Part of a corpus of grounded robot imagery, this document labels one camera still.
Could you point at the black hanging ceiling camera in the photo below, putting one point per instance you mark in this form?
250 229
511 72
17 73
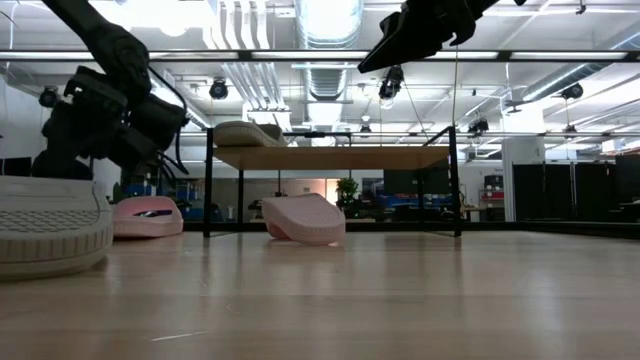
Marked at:
391 82

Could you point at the pink rubber slide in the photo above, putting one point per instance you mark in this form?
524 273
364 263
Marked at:
145 227
305 220

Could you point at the background potted green plant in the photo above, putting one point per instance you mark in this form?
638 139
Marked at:
346 192

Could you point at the grey rubber slide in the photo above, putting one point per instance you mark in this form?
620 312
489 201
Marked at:
45 225
245 134

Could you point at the dark wall monitor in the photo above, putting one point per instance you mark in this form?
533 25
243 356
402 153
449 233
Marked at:
15 167

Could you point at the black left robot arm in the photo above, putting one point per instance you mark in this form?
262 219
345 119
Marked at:
100 35

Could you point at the black overhead frame bar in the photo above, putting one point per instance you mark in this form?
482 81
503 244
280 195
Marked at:
310 55

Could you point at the black room partition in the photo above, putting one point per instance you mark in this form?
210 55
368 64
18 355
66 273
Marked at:
565 192

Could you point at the black frame wooden shelf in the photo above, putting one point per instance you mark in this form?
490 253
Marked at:
330 157

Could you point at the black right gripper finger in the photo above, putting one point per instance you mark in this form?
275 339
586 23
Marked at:
463 31
405 42

